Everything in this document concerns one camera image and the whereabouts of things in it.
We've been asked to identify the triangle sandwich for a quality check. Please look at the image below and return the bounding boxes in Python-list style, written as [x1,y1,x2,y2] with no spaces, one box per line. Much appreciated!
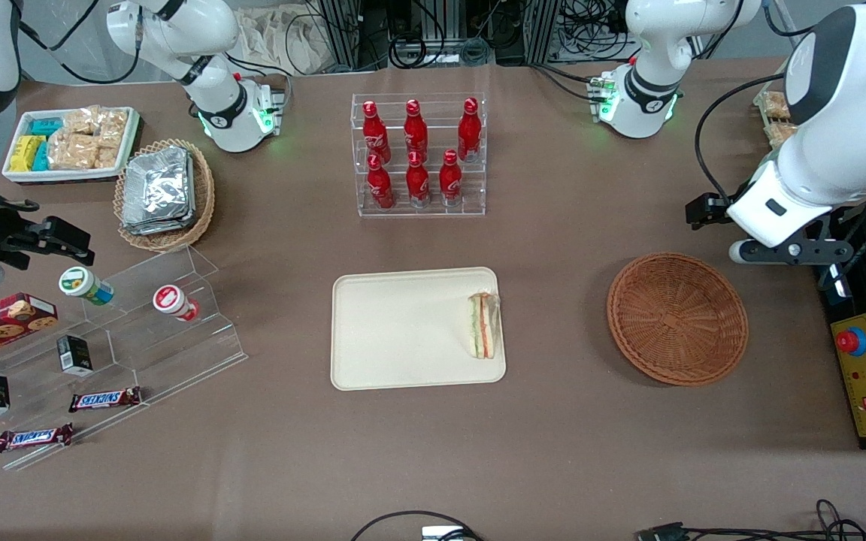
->
[467,292,502,360]

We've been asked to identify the white rectangular snack tray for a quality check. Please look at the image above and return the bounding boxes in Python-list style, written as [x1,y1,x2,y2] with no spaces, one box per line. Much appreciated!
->
[2,107,141,185]

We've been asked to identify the brown round wicker basket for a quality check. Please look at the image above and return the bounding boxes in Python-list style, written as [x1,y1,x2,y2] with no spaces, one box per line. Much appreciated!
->
[606,252,749,388]

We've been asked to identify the oval wicker basket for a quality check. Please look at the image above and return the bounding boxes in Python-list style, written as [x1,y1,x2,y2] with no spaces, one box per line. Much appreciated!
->
[114,138,216,252]

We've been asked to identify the beige plastic tray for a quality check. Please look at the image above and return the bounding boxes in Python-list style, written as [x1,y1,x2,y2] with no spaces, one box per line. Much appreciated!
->
[330,267,507,392]

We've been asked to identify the green lid yogurt cup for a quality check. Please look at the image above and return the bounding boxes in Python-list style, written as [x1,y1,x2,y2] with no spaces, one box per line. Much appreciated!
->
[58,266,114,306]

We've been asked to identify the clear rice cracker packet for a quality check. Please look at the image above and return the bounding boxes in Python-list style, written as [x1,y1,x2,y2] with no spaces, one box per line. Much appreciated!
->
[63,107,103,138]
[98,109,130,170]
[48,134,100,171]

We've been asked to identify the yellow snack packet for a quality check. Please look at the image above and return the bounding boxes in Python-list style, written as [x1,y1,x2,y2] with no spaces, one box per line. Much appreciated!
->
[11,135,47,172]

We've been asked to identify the silver foil packet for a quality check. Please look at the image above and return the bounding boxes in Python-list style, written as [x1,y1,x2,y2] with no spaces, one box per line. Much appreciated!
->
[123,147,195,225]
[121,214,198,237]

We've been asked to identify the red lid yogurt cup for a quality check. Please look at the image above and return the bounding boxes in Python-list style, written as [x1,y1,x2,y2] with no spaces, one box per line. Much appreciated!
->
[153,284,201,322]

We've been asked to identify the clear acrylic step display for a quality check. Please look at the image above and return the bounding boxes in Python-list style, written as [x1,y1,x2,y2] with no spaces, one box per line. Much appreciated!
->
[0,244,247,472]

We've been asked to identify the brown snickers bar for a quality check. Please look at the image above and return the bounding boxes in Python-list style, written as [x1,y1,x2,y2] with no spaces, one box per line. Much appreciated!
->
[0,423,74,453]
[68,386,142,413]

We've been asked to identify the red emergency stop button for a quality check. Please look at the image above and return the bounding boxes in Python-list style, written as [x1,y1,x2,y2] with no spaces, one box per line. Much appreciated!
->
[835,327,866,358]

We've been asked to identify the clear acrylic bottle rack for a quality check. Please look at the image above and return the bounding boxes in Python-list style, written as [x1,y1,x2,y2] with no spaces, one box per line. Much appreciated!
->
[350,92,488,219]

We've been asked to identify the red cola bottle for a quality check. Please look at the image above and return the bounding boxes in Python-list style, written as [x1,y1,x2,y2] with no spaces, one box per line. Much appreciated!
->
[403,98,429,159]
[367,153,395,210]
[362,100,391,162]
[457,98,482,163]
[439,149,464,207]
[406,150,431,208]

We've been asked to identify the white cloth bag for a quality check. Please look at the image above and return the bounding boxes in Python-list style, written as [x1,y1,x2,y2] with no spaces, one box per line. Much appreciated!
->
[236,6,329,76]

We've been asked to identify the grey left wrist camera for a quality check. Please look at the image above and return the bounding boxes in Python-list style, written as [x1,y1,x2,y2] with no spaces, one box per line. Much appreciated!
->
[729,218,856,266]

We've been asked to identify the white wire rack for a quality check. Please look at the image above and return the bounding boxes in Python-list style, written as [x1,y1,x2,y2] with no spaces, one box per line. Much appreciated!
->
[752,71,802,155]

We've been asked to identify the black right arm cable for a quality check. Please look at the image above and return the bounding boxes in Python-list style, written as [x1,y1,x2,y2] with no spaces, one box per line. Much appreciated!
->
[18,0,142,85]

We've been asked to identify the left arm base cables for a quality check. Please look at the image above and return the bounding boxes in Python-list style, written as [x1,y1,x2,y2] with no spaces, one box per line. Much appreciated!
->
[531,64,613,103]

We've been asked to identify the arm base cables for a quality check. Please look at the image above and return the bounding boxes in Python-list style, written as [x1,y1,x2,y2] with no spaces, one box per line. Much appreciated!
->
[531,64,613,103]
[225,53,291,97]

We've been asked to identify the black cable bundle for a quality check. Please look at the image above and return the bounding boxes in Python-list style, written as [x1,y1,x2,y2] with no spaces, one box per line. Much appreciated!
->
[388,0,495,70]
[553,0,633,62]

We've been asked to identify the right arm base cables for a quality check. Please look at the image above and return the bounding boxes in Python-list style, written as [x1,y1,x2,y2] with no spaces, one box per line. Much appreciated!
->
[225,53,291,97]

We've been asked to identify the black cable with connector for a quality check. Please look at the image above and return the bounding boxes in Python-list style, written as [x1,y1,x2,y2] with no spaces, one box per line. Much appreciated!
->
[636,499,866,541]

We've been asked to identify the black looped cable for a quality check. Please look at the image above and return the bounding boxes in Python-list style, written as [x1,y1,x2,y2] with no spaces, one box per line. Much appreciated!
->
[350,510,483,541]

